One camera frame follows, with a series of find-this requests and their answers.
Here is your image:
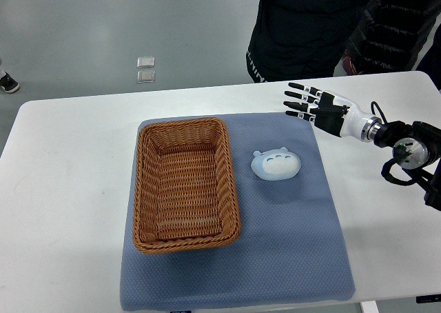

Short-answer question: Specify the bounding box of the blue quilted mat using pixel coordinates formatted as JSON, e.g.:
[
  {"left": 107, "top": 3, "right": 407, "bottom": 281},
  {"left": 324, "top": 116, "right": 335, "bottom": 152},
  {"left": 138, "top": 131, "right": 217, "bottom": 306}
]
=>
[{"left": 120, "top": 112, "right": 355, "bottom": 312}]

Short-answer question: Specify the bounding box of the blue white plush toy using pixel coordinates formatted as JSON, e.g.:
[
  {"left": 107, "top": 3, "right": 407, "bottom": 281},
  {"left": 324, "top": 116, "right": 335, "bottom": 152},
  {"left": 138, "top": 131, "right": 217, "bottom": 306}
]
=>
[{"left": 251, "top": 147, "right": 301, "bottom": 181}]

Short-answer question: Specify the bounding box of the upper clear floor plate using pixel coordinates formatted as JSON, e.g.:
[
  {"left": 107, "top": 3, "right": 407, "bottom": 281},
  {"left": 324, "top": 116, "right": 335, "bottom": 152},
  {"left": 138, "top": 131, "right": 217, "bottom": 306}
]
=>
[{"left": 137, "top": 56, "right": 155, "bottom": 68}]

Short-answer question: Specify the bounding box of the person in dark jacket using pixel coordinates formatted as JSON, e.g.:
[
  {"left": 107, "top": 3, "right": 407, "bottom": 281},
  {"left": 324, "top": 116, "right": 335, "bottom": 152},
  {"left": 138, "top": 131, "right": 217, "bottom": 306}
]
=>
[{"left": 342, "top": 0, "right": 440, "bottom": 75}]

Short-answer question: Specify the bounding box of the person in black clothes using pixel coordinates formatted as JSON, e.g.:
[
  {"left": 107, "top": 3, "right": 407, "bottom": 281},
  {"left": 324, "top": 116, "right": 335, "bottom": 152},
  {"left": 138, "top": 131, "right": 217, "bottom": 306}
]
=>
[{"left": 246, "top": 0, "right": 369, "bottom": 83}]

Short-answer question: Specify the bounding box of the brown wicker basket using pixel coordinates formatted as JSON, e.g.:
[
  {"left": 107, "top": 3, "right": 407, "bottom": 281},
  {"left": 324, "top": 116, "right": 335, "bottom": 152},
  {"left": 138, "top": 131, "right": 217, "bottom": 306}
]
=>
[{"left": 132, "top": 117, "right": 241, "bottom": 254}]

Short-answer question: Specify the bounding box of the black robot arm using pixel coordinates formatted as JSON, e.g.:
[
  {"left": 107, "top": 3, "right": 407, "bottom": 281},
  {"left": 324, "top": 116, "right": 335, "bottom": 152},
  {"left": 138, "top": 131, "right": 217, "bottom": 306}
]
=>
[{"left": 369, "top": 121, "right": 440, "bottom": 210}]

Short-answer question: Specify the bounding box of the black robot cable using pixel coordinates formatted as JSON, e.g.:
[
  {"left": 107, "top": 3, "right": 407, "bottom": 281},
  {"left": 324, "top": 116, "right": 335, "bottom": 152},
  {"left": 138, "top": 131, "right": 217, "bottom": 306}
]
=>
[{"left": 369, "top": 101, "right": 390, "bottom": 124}]

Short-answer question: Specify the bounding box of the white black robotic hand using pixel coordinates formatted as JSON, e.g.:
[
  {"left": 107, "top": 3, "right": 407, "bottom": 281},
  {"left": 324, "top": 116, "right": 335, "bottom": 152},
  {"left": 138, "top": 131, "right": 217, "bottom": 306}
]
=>
[{"left": 284, "top": 82, "right": 382, "bottom": 142}]

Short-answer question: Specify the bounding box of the black shoe at left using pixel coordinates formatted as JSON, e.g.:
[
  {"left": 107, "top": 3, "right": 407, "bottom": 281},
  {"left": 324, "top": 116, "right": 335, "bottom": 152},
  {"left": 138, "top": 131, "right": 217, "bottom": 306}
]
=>
[{"left": 0, "top": 72, "right": 20, "bottom": 94}]

